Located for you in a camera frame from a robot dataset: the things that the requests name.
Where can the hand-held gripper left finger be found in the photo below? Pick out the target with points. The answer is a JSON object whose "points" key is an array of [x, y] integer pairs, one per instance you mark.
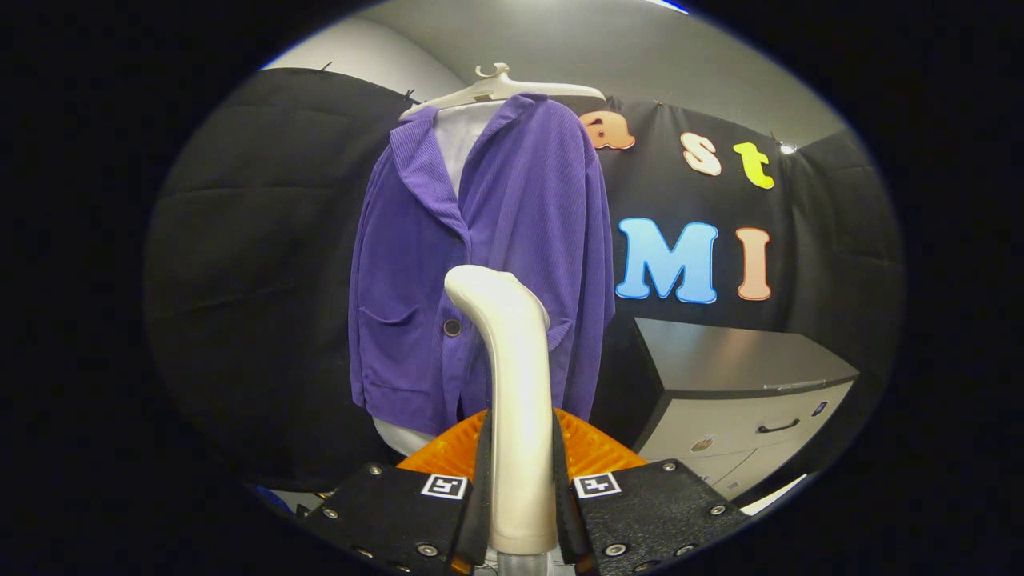
{"points": [[478, 520]]}

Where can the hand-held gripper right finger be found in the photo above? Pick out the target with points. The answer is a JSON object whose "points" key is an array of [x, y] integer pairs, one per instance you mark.
{"points": [[565, 516]]}

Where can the white clothes hanger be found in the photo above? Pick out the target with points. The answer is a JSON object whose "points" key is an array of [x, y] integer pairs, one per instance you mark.
{"points": [[500, 90]]}

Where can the grey cabinet with dark top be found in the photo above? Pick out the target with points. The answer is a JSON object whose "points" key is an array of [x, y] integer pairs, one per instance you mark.
{"points": [[720, 416]]}

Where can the blue object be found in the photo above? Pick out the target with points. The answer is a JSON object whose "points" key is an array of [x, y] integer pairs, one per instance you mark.
{"points": [[274, 498]]}

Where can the black backdrop cloth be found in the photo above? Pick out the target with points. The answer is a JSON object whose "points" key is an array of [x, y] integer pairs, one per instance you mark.
{"points": [[256, 280]]}

